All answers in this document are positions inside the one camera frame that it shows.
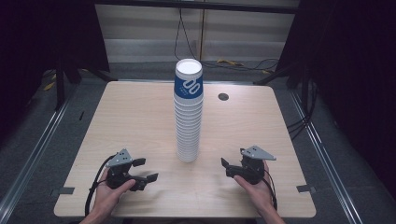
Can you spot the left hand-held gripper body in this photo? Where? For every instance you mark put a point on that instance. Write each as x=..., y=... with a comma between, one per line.
x=118, y=169

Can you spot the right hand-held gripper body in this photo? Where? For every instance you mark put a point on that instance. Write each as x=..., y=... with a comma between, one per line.
x=253, y=168

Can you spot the stack of white paper cups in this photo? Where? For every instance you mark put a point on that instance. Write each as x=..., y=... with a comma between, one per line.
x=187, y=130

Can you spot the person's right hand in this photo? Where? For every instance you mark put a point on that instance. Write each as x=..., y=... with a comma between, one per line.
x=257, y=194

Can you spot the person's left hand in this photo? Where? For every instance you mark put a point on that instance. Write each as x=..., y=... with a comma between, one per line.
x=109, y=196

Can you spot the grey tape strip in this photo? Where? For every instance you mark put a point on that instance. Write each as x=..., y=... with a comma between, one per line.
x=63, y=190
x=306, y=188

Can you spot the black metal stand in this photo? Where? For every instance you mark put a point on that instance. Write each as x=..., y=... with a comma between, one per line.
x=59, y=84
x=280, y=73

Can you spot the yellow floor tape piece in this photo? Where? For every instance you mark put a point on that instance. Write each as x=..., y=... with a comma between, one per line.
x=49, y=86

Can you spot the dark curtain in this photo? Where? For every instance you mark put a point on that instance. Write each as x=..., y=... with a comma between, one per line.
x=351, y=77
x=37, y=40

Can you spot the black overhead beam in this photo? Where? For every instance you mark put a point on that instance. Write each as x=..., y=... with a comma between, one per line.
x=199, y=5

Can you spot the metal floor rail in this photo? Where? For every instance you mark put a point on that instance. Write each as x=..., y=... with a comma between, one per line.
x=37, y=146
x=327, y=155

